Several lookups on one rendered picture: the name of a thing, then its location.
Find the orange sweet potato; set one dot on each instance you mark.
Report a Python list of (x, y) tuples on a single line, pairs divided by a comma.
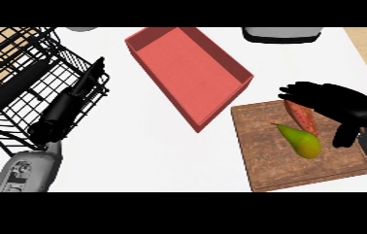
[(303, 116)]

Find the red cardboard box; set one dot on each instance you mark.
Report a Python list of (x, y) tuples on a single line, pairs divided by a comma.
[(191, 73)]

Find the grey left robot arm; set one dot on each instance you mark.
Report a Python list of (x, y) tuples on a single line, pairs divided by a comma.
[(26, 171)]

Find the grey and black appliance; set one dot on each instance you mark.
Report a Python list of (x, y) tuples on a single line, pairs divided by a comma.
[(281, 34)]

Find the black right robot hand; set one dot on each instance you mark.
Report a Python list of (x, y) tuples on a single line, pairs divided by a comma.
[(335, 102)]

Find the brown wooden cutting board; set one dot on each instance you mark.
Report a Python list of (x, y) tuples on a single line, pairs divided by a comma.
[(297, 153)]

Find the green pear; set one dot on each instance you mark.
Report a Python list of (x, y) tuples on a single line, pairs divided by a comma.
[(301, 140)]

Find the small grey object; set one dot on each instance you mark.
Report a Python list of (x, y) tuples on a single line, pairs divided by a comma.
[(82, 28)]

